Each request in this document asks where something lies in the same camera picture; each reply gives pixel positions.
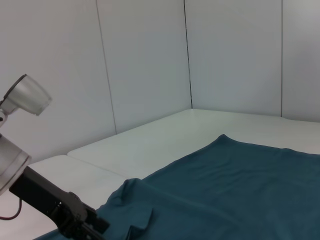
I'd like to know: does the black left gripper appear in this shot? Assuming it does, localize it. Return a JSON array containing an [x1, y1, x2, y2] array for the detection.
[[8, 165, 111, 240]]

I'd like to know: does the left wrist cable with connector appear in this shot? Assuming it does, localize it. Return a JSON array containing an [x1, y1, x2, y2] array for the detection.
[[0, 199, 24, 221]]

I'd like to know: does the teal blue FREE t-shirt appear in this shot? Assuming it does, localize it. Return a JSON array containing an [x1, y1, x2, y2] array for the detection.
[[32, 133, 320, 240]]

